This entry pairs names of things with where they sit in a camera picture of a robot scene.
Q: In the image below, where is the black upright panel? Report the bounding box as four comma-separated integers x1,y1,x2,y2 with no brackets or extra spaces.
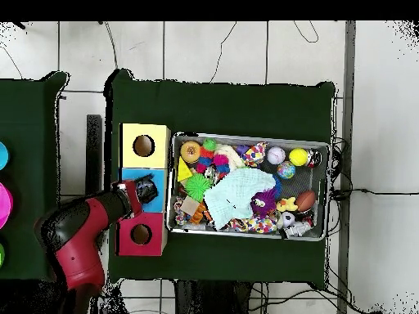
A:
85,114,103,196

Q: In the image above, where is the wire mesh bin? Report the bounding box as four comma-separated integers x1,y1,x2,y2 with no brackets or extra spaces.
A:
165,132,331,242

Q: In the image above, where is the yellow rubber duck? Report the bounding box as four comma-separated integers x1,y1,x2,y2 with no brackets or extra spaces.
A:
276,196,299,213

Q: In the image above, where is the purple spiky ball with eyes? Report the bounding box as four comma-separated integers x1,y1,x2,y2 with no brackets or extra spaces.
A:
250,189,277,217

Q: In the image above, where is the wooden box with three holes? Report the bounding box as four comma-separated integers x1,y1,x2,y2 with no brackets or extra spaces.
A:
115,123,171,257

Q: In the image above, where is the globe print ball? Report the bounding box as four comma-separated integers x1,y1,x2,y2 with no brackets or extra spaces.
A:
277,160,296,180

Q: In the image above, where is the brown toy football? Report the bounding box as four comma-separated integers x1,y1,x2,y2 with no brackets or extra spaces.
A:
295,190,317,213

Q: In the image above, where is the dark green table cloth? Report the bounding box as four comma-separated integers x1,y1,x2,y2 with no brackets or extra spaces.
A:
103,69,336,289

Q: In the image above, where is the toy burger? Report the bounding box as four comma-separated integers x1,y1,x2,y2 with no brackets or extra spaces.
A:
180,141,201,164

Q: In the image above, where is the mint green cloth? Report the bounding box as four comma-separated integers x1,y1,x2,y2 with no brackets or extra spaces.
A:
203,168,277,231

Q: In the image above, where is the cyan round object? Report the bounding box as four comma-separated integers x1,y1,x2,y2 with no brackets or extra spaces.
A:
0,141,10,171

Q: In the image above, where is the yellow ball toy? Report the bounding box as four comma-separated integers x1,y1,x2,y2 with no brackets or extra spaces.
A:
288,147,309,167

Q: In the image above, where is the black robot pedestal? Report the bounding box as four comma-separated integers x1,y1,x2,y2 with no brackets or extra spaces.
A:
173,280,255,314

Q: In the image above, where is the yellow toy cheese wedge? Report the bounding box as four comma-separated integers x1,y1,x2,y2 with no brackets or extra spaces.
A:
177,155,194,183

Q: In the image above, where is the plain green spiky ball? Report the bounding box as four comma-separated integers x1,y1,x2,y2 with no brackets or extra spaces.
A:
183,173,213,202

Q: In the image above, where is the pink round object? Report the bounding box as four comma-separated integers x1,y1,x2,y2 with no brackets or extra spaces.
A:
0,181,14,230

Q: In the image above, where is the dark green side table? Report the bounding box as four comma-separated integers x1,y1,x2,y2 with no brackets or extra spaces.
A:
0,71,76,282

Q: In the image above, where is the white baseball toy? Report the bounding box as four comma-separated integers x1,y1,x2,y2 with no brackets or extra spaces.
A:
266,146,286,165

